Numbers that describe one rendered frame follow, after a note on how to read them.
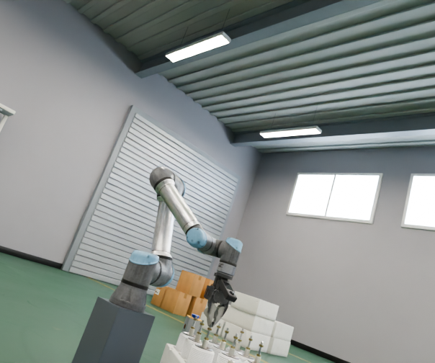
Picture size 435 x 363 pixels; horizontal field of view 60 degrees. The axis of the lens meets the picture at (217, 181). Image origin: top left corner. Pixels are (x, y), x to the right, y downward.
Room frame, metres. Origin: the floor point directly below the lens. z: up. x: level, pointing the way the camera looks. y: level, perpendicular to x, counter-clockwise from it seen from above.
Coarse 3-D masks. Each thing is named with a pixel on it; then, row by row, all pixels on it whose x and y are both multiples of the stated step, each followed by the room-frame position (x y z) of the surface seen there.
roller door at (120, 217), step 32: (128, 128) 6.55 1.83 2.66; (160, 128) 6.92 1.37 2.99; (128, 160) 6.68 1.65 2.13; (160, 160) 7.08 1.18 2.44; (192, 160) 7.57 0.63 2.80; (96, 192) 6.49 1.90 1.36; (128, 192) 6.86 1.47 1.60; (192, 192) 7.74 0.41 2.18; (224, 192) 8.29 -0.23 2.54; (96, 224) 6.61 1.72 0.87; (128, 224) 6.99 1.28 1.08; (224, 224) 8.53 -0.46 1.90; (96, 256) 6.76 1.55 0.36; (128, 256) 7.16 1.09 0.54; (192, 256) 8.11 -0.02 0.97
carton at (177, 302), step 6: (168, 288) 5.75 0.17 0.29; (168, 294) 5.72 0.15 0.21; (174, 294) 5.61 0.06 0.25; (180, 294) 5.55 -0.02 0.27; (186, 294) 5.61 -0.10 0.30; (168, 300) 5.68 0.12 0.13; (174, 300) 5.57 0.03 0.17; (180, 300) 5.57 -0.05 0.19; (186, 300) 5.64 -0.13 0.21; (162, 306) 5.74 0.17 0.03; (168, 306) 5.65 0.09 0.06; (174, 306) 5.54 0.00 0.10; (180, 306) 5.59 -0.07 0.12; (186, 306) 5.66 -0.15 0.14; (174, 312) 5.55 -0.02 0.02; (180, 312) 5.61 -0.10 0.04; (186, 312) 5.68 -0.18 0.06
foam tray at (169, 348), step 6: (168, 348) 1.85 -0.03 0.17; (174, 348) 1.89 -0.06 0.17; (168, 354) 1.81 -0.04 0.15; (174, 354) 1.71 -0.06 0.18; (180, 354) 1.78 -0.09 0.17; (162, 360) 1.88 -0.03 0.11; (168, 360) 1.78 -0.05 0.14; (174, 360) 1.68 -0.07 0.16; (180, 360) 1.62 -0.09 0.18; (186, 360) 1.67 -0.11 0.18
